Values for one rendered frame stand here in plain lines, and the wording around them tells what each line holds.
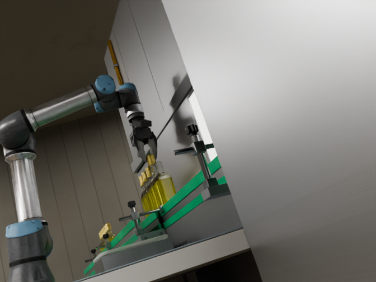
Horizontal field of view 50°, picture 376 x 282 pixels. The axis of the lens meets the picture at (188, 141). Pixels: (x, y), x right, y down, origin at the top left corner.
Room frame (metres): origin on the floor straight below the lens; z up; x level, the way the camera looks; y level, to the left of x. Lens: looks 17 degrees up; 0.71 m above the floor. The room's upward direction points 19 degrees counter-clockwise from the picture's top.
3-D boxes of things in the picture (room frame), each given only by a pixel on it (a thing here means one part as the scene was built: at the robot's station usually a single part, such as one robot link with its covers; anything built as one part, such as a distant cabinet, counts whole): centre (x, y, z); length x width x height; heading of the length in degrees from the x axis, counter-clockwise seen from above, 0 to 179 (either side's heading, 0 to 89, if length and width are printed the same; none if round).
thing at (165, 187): (1.52, 0.14, 0.99); 0.06 x 0.06 x 0.21; 28
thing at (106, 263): (1.31, 0.26, 0.79); 0.27 x 0.17 x 0.08; 116
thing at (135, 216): (1.44, 0.25, 0.95); 0.17 x 0.03 x 0.12; 116
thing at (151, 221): (2.29, 0.59, 0.93); 1.75 x 0.01 x 0.08; 26
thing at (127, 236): (2.25, 0.65, 0.93); 1.75 x 0.01 x 0.08; 26
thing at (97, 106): (1.54, 0.27, 1.48); 0.11 x 0.11 x 0.08; 14
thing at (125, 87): (1.59, 0.18, 1.48); 0.09 x 0.08 x 0.11; 104
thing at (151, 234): (1.45, 0.23, 0.85); 0.09 x 0.04 x 0.07; 116
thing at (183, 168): (1.43, -0.05, 1.15); 0.90 x 0.03 x 0.34; 26
